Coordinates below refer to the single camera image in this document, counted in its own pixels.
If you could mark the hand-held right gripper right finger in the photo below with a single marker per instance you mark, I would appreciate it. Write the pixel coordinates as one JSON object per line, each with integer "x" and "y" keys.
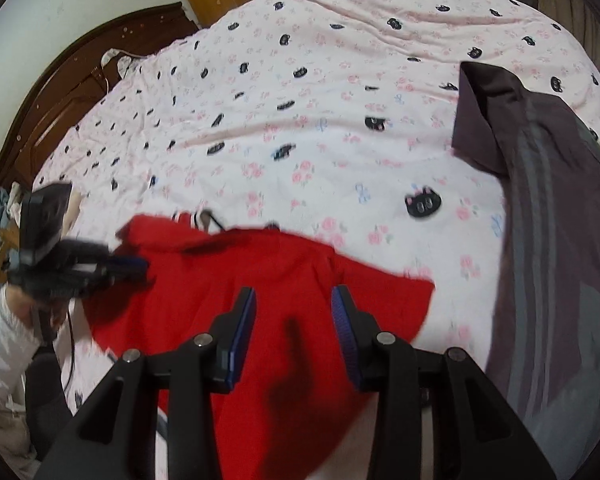
{"x": 342, "y": 330}

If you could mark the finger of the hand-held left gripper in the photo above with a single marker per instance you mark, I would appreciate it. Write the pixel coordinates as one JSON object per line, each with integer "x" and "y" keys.
{"x": 125, "y": 266}

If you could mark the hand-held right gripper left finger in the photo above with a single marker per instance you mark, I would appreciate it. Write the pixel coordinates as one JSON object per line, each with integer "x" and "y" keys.
{"x": 242, "y": 330}

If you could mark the red and white sweater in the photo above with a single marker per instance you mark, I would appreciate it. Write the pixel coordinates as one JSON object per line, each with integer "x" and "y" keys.
{"x": 280, "y": 310}

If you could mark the person's left forearm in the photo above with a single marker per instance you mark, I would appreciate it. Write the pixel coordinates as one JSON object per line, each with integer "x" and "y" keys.
{"x": 5, "y": 360}

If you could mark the pile of clothes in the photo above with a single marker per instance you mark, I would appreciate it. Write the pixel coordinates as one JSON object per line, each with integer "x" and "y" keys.
{"x": 0, "y": 215}

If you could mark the brown wooden headboard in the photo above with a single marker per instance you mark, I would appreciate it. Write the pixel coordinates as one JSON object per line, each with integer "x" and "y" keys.
{"x": 60, "y": 100}

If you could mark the white cloth by headboard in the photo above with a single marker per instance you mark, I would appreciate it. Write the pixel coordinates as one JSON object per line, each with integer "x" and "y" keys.
{"x": 117, "y": 60}

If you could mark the pink cat-print bed sheet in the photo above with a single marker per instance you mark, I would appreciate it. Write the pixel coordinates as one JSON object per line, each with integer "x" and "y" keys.
{"x": 305, "y": 110}

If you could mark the dark purple grey-striped jacket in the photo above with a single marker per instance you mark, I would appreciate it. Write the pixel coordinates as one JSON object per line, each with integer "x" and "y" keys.
{"x": 545, "y": 210}

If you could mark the beige curtain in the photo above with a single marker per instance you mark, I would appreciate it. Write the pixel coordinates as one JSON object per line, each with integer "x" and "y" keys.
{"x": 570, "y": 5}

